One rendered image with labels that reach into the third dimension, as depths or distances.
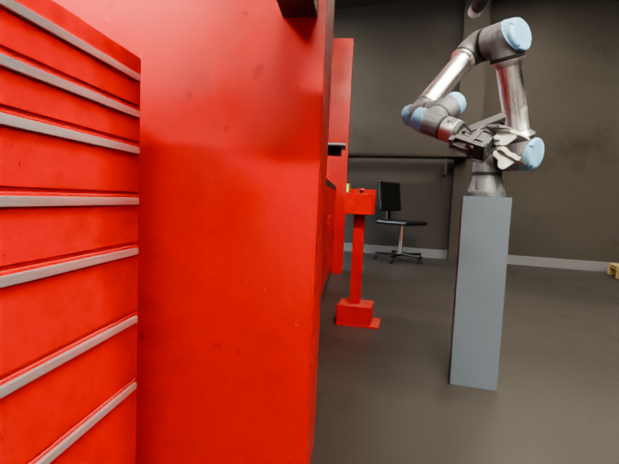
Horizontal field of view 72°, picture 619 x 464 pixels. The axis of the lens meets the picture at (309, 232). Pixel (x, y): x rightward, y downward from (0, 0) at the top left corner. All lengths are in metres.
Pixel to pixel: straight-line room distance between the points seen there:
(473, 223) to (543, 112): 4.58
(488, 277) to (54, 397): 1.51
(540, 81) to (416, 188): 1.99
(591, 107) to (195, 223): 5.80
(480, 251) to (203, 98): 1.22
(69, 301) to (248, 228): 0.43
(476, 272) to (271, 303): 1.02
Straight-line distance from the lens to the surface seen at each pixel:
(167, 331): 1.13
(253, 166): 1.01
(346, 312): 2.54
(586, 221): 6.31
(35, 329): 0.72
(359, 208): 2.45
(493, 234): 1.81
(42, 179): 0.70
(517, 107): 1.76
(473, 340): 1.88
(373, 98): 6.33
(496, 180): 1.85
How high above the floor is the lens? 0.73
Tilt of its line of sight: 4 degrees down
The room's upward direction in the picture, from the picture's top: 3 degrees clockwise
